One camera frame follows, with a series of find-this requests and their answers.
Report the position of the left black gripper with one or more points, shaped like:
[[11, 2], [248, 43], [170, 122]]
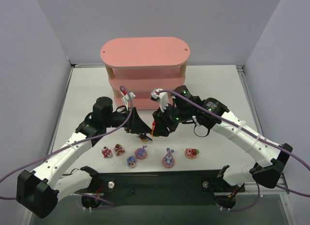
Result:
[[133, 121]]

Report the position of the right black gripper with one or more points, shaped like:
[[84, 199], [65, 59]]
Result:
[[163, 122]]

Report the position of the orange spiky creature toy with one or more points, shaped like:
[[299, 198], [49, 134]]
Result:
[[153, 128]]

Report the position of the black bat creature toy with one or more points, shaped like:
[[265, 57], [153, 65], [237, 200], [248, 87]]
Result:
[[144, 137]]

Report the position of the blue bunny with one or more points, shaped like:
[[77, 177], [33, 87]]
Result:
[[168, 161]]

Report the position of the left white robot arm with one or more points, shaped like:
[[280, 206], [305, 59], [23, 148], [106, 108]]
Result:
[[41, 189]]

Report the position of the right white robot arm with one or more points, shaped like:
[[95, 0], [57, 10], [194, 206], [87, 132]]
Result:
[[180, 106]]

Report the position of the pink three-tier shelf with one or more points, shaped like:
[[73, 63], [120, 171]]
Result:
[[143, 64]]

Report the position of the purple bunny donut toy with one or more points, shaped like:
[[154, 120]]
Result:
[[141, 153]]

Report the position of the strawberry cake bear toy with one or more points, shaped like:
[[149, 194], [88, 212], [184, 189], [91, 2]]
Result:
[[118, 149]]

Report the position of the small purple bunny toy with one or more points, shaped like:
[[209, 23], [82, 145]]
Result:
[[131, 161]]

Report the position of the pink bear strawberry donut toy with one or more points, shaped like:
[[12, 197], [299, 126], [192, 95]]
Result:
[[191, 153]]

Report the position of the red white cake toy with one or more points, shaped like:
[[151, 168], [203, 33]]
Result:
[[106, 152]]

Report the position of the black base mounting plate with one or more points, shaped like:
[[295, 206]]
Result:
[[170, 188]]

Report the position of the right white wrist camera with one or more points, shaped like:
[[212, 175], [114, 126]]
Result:
[[163, 99]]

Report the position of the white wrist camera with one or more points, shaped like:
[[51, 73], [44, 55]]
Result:
[[163, 99], [125, 99]]

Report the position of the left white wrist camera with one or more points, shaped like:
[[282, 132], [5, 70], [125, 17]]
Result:
[[125, 99]]

